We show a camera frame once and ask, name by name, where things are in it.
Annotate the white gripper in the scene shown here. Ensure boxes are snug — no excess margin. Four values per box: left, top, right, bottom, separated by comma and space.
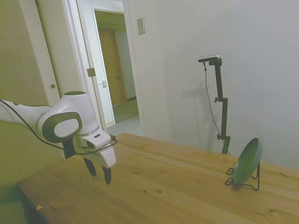
74, 134, 117, 185

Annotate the green plate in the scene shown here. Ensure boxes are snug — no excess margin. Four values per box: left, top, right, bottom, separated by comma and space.
233, 137, 263, 185

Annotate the wooden hallway door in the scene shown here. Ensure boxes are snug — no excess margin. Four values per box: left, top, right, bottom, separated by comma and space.
98, 29, 127, 105

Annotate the white open door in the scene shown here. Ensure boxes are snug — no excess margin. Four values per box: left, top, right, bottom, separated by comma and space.
20, 0, 94, 110

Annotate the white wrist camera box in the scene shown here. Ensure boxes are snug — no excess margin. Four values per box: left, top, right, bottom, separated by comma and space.
83, 133, 111, 149

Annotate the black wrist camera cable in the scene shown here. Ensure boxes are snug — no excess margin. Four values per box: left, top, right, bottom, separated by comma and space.
0, 99, 118, 155

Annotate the beige wall switch plate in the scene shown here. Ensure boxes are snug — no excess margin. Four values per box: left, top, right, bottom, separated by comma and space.
136, 17, 146, 36

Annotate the grey camera on stand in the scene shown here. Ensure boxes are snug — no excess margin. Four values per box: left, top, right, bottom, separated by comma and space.
198, 54, 221, 63

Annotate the black wire plate rack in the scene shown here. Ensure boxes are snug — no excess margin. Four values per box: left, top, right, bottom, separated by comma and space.
225, 163, 261, 192

